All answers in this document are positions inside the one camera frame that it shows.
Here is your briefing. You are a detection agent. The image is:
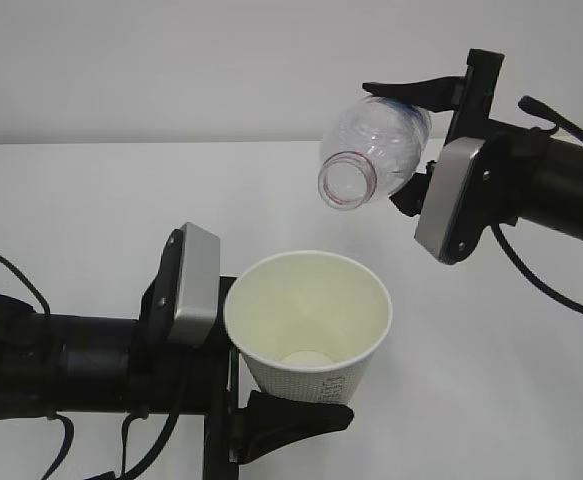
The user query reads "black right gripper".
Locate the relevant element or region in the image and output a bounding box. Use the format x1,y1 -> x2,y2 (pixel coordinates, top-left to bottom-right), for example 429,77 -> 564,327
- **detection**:
362,49 -> 504,217

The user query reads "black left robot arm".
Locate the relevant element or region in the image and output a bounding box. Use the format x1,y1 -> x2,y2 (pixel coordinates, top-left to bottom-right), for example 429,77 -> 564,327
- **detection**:
0,294 -> 354,479

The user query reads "black camera cable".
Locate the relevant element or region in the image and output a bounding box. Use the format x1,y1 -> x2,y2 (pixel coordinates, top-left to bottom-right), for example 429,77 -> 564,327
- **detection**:
490,95 -> 583,331
0,251 -> 182,480

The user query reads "white paper cup green logo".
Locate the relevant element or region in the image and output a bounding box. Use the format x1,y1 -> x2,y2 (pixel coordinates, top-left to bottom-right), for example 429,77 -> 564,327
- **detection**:
223,250 -> 393,405

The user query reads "black left camera cable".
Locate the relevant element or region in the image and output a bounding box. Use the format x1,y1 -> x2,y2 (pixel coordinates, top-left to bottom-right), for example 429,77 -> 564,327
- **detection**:
0,251 -> 182,480

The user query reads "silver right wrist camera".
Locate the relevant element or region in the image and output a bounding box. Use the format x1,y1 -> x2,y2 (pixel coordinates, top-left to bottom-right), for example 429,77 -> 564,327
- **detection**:
413,132 -> 542,266

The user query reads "clear water bottle red label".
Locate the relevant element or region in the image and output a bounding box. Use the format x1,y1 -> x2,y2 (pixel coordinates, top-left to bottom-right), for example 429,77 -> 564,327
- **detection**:
318,96 -> 431,211

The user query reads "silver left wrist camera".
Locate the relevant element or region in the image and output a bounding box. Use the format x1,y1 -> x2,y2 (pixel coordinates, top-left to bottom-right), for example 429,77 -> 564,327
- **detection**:
140,222 -> 220,351

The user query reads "black right camera cable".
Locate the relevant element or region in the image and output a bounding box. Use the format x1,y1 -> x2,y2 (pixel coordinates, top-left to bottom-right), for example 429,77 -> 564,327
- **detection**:
490,95 -> 583,331

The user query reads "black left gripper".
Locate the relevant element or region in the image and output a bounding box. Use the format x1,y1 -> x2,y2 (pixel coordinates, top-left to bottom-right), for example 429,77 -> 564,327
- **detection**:
202,276 -> 354,480

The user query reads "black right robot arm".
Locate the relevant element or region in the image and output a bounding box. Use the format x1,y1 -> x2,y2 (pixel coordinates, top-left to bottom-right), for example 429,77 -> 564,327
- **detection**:
362,49 -> 583,264

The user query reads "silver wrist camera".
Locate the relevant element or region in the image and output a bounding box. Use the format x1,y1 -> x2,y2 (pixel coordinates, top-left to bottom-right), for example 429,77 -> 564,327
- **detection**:
140,222 -> 220,351
413,132 -> 542,266

